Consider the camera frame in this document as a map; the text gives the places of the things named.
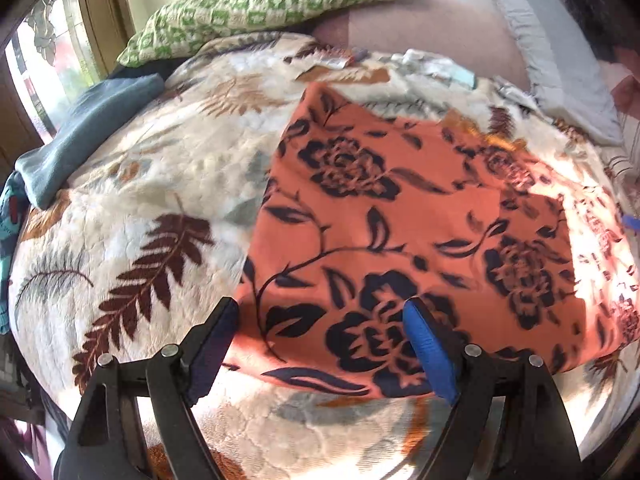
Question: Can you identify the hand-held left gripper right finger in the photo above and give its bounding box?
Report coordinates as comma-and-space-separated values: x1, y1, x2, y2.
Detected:
402, 297, 583, 480

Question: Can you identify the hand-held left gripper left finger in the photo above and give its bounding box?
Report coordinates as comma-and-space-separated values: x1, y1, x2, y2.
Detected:
54, 297, 240, 480

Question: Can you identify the orange floral dress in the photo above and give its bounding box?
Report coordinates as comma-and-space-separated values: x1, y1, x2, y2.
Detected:
235, 81, 640, 398

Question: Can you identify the striped floral bed sheet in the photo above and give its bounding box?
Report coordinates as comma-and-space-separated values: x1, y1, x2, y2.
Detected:
602, 115, 640, 196

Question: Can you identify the crumpled grey cloth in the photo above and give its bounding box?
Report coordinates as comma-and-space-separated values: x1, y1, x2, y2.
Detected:
492, 76, 538, 106

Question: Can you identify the leaf print blanket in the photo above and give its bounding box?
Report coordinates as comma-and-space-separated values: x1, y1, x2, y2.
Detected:
10, 30, 636, 480

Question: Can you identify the grey ruffled pillow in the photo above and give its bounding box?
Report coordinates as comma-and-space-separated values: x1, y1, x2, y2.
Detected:
470, 0, 623, 147

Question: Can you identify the dark furry garment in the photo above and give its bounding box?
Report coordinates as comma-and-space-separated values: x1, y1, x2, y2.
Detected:
562, 0, 631, 63

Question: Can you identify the teal striped cloth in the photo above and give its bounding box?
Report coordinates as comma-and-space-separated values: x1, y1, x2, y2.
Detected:
0, 172, 31, 336

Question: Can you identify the white glove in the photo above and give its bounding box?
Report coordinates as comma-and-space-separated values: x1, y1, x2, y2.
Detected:
400, 49, 477, 90

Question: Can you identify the blue folded cloth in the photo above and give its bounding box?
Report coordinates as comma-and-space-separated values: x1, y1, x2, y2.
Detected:
15, 72, 166, 210

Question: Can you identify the pink headboard cushion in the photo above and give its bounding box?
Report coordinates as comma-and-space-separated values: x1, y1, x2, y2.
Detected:
312, 0, 531, 92

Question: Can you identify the silver foil packet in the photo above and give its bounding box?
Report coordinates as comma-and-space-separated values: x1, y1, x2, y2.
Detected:
297, 49, 371, 81

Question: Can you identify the stained glass window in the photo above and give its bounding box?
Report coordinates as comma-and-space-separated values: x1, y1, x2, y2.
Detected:
5, 0, 108, 136

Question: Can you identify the green checked pillow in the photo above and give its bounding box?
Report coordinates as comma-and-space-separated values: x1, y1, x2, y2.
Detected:
116, 0, 407, 68

